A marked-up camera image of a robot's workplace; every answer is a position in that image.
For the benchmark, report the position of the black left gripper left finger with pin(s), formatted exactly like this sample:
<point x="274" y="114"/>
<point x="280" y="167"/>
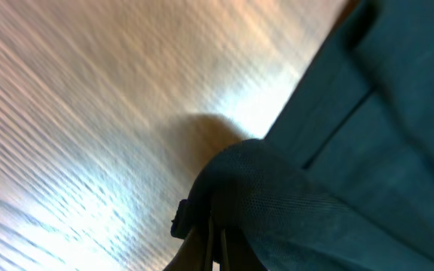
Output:
<point x="195" y="253"/>

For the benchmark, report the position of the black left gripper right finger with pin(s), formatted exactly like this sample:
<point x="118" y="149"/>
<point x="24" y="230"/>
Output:
<point x="237" y="254"/>

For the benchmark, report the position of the black polo shirt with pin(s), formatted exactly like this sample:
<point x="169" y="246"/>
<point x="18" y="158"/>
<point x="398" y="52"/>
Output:
<point x="344" y="179"/>

